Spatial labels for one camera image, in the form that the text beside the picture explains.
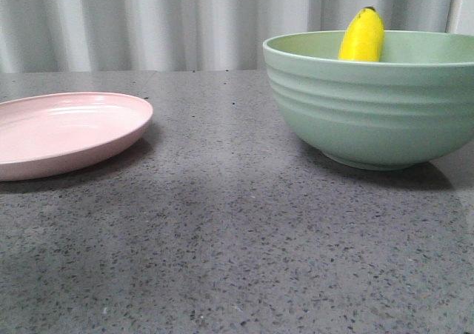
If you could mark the pink plate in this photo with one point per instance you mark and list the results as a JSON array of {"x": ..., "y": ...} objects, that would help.
[{"x": 52, "y": 134}]

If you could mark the yellow banana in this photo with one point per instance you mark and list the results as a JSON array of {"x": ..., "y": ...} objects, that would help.
[{"x": 363, "y": 39}]

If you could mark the white curtain backdrop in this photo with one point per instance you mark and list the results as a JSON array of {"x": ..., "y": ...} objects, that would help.
[{"x": 165, "y": 35}]

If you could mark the green ribbed bowl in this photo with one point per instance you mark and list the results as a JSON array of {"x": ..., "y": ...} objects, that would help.
[{"x": 412, "y": 106}]

